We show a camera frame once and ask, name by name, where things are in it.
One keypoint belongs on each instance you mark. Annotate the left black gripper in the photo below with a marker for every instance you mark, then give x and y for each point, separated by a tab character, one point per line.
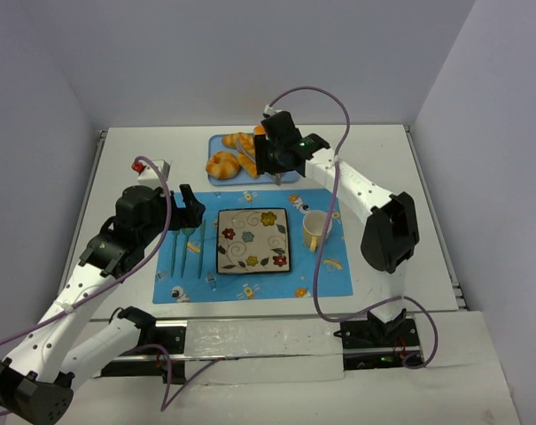
184	212

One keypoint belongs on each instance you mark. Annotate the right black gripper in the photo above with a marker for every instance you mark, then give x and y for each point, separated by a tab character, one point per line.
273	162

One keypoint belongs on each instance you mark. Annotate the long striped croissant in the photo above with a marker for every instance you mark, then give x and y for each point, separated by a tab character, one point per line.
246	154

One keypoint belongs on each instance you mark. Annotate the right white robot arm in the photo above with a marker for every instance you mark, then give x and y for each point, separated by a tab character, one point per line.
389	224

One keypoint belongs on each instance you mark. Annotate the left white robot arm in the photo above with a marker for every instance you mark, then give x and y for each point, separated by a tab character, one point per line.
39	377

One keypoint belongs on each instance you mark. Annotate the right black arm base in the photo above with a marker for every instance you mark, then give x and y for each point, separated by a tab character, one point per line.
371	344

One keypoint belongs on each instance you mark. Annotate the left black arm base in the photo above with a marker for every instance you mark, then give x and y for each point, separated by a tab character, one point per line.
151	362

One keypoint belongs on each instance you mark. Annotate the round twisted bread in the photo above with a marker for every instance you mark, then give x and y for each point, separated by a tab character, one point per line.
222	166

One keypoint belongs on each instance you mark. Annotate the teal fork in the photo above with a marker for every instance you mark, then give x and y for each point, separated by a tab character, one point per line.
174	239

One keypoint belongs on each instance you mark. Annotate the teal knife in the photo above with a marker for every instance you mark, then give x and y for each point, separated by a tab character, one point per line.
202	234

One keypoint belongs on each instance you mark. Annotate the round orange bun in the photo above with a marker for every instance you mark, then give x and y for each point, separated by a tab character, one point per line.
259	130

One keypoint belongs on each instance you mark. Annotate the blue cartoon placemat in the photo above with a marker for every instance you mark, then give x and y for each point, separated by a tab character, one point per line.
331	274

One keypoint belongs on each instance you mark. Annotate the small croissant back left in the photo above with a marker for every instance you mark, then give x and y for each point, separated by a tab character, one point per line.
234	139

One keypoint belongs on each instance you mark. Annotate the light blue tray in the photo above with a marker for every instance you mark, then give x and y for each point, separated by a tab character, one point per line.
216	145

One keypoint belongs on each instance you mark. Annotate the square floral ceramic plate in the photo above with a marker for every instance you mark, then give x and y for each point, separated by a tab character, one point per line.
253	241

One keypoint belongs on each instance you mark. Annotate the cream yellow mug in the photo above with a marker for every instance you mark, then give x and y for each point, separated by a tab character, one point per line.
313	226

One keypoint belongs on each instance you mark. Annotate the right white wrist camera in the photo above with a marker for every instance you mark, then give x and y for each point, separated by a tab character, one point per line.
269	110

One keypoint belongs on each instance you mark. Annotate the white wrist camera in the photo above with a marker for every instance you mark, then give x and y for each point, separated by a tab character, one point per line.
269	110
146	175

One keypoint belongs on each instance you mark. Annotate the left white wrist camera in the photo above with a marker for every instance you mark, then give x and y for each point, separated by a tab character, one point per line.
146	175

